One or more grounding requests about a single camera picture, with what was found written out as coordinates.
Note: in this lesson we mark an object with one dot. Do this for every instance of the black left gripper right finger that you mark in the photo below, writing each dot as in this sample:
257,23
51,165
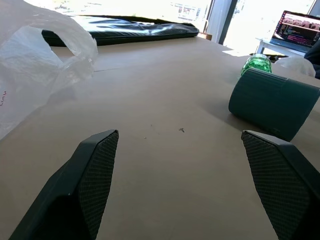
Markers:
282,185

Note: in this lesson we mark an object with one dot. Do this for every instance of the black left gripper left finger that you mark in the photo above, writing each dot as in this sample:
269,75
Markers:
75,190

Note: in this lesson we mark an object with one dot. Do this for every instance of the dark green ribbed cylinder container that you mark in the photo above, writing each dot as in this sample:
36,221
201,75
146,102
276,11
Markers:
270,102

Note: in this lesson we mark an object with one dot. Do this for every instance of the crumpled clear plastic bag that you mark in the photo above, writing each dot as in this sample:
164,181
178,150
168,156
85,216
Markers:
297,65

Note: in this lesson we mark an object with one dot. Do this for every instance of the green plastic bottle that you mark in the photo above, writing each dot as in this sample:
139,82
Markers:
258,63

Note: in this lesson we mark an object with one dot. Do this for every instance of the translucent white plastic bag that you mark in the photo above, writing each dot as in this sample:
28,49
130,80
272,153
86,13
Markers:
32,70

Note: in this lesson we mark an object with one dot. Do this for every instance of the white side table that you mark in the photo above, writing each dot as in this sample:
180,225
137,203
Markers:
280,47

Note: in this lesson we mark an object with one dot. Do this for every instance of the open laptop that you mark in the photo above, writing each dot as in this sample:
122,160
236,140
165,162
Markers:
297,27

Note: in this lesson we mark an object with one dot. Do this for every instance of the long black bag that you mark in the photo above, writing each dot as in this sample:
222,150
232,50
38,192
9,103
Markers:
130,31

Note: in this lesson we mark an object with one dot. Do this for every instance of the dark window pillar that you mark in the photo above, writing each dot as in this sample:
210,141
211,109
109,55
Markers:
226,21

